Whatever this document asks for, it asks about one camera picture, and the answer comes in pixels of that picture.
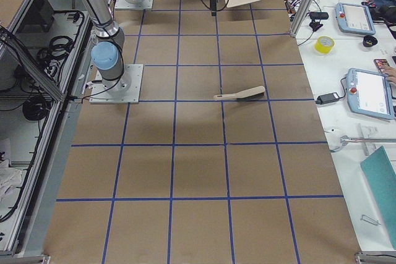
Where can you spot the beige hand brush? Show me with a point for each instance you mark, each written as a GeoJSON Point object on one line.
{"type": "Point", "coordinates": [248, 94]}

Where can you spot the yellow tape roll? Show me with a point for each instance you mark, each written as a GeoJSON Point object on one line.
{"type": "Point", "coordinates": [324, 44]}

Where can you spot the upper teach pendant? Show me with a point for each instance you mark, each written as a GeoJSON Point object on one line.
{"type": "Point", "coordinates": [353, 18]}

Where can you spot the teach pendant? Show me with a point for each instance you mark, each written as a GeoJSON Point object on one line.
{"type": "Point", "coordinates": [369, 93]}
{"type": "Point", "coordinates": [353, 18]}

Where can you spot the black power adapter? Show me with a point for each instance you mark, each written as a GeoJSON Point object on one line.
{"type": "Point", "coordinates": [328, 98]}

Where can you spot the lower teach pendant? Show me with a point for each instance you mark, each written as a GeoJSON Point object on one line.
{"type": "Point", "coordinates": [369, 93]}

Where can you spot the teal folder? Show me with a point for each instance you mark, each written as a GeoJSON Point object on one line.
{"type": "Point", "coordinates": [380, 175]}

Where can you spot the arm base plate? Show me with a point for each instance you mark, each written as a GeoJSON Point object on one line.
{"type": "Point", "coordinates": [133, 5]}
{"type": "Point", "coordinates": [127, 90]}

